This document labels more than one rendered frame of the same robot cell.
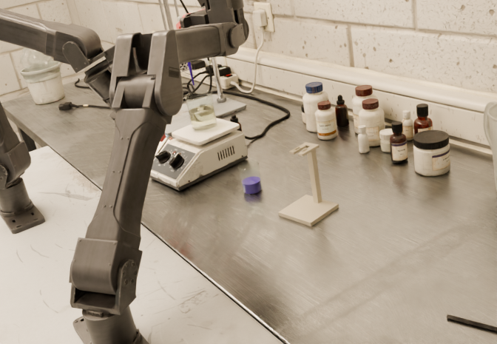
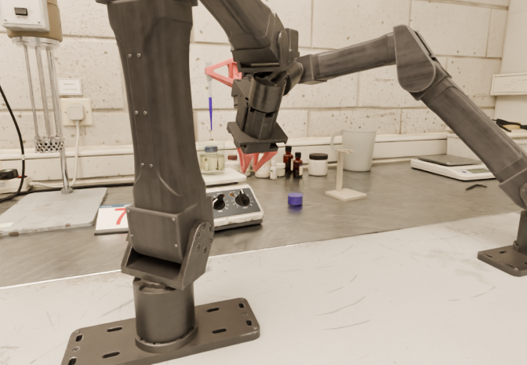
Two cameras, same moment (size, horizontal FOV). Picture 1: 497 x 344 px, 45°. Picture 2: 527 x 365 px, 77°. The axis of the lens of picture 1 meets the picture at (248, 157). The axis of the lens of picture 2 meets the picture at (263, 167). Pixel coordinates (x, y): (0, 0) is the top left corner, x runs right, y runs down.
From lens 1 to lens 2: 137 cm
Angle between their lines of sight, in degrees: 76
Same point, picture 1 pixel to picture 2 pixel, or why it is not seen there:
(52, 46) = (272, 30)
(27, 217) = (220, 314)
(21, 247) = (318, 325)
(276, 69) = (109, 156)
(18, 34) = not seen: outside the picture
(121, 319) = not seen: outside the picture
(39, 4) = not seen: outside the picture
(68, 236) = (311, 282)
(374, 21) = (222, 106)
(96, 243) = not seen: outside the picture
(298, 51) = (129, 139)
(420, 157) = (323, 165)
